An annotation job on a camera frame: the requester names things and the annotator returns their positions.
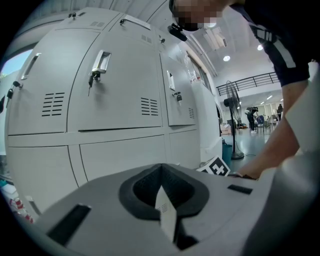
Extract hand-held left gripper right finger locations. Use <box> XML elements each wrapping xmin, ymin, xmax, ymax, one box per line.
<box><xmin>162</xmin><ymin>163</ymin><xmax>210</xmax><ymax>217</ymax></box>

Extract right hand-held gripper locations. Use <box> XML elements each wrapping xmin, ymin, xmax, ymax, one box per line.
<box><xmin>196</xmin><ymin>155</ymin><xmax>231</xmax><ymax>177</ymax></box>

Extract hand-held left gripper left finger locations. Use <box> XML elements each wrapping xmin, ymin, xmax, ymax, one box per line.
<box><xmin>119</xmin><ymin>163</ymin><xmax>162</xmax><ymax>221</ymax></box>

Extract vented grey locker door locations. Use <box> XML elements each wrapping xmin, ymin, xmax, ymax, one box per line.
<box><xmin>154</xmin><ymin>184</ymin><xmax>179</xmax><ymax>244</ymax></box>

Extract person's right forearm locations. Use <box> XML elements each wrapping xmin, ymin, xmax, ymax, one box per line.
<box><xmin>235</xmin><ymin>81</ymin><xmax>301</xmax><ymax>180</ymax></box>

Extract bank of grey locker doors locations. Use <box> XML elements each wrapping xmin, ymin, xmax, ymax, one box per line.
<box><xmin>6</xmin><ymin>7</ymin><xmax>201</xmax><ymax>213</ymax></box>

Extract grey metal locker cabinet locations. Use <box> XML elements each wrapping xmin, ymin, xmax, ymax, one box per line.
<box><xmin>4</xmin><ymin>6</ymin><xmax>224</xmax><ymax>216</ymax></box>

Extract teal waste bin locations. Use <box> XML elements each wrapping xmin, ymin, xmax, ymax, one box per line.
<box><xmin>221</xmin><ymin>143</ymin><xmax>234</xmax><ymax>168</ymax></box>

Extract black balcony railing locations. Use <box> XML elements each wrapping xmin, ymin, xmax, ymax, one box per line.
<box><xmin>215</xmin><ymin>71</ymin><xmax>280</xmax><ymax>97</ymax></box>

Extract clear plastic sheet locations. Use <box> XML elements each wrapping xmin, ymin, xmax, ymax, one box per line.
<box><xmin>168</xmin><ymin>44</ymin><xmax>196</xmax><ymax>76</ymax></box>

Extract red and white items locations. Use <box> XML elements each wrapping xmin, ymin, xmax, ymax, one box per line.
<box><xmin>8</xmin><ymin>196</ymin><xmax>35</xmax><ymax>225</ymax></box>

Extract white ceiling air conditioner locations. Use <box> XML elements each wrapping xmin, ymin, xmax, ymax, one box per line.
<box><xmin>202</xmin><ymin>26</ymin><xmax>229</xmax><ymax>50</ymax></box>

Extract person's head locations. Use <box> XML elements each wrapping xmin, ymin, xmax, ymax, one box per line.
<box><xmin>168</xmin><ymin>0</ymin><xmax>239</xmax><ymax>32</ymax></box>

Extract black pedestal fan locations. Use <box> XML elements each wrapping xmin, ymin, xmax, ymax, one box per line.
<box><xmin>223</xmin><ymin>80</ymin><xmax>246</xmax><ymax>161</ymax></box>

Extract wall window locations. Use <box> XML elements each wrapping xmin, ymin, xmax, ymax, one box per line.
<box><xmin>186</xmin><ymin>53</ymin><xmax>214</xmax><ymax>94</ymax></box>

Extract silver recessed door handle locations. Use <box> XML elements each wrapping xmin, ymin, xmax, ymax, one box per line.
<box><xmin>91</xmin><ymin>49</ymin><xmax>112</xmax><ymax>74</ymax></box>
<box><xmin>166</xmin><ymin>70</ymin><xmax>176</xmax><ymax>92</ymax></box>
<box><xmin>20</xmin><ymin>52</ymin><xmax>42</xmax><ymax>81</ymax></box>

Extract black head-mounted camera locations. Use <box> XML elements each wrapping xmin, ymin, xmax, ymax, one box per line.
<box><xmin>167</xmin><ymin>22</ymin><xmax>188</xmax><ymax>42</ymax></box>

